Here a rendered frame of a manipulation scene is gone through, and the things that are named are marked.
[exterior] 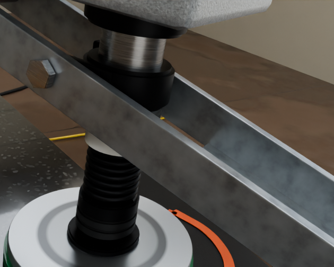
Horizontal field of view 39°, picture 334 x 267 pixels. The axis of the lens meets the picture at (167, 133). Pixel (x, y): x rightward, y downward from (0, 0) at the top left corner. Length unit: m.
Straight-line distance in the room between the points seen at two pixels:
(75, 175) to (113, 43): 0.33
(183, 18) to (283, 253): 0.21
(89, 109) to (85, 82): 0.02
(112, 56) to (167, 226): 0.25
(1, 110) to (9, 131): 0.09
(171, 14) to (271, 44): 5.67
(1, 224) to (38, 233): 0.07
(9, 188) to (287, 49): 5.33
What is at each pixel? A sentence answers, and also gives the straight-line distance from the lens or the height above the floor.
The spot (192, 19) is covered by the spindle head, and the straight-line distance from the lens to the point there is 0.33.
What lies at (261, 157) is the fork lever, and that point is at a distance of 0.50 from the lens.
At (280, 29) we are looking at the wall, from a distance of 5.93.
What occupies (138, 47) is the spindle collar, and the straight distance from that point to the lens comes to 0.44.
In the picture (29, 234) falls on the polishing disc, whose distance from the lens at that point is 0.56.
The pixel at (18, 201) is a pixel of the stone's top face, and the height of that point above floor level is 0.87.
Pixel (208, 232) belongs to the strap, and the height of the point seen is 0.02.
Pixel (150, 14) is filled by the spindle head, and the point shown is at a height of 1.18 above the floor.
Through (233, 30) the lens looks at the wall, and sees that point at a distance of 6.34.
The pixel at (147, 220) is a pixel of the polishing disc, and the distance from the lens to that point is 0.61.
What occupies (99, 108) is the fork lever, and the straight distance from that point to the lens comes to 0.43.
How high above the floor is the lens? 1.23
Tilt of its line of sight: 23 degrees down
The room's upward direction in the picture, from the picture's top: 11 degrees clockwise
